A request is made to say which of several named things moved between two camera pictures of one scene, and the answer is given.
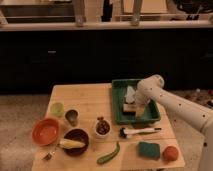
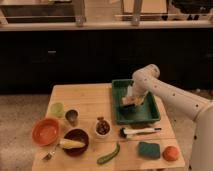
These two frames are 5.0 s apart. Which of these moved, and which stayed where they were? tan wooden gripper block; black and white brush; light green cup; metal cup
Moved: tan wooden gripper block
Stayed: light green cup; metal cup; black and white brush
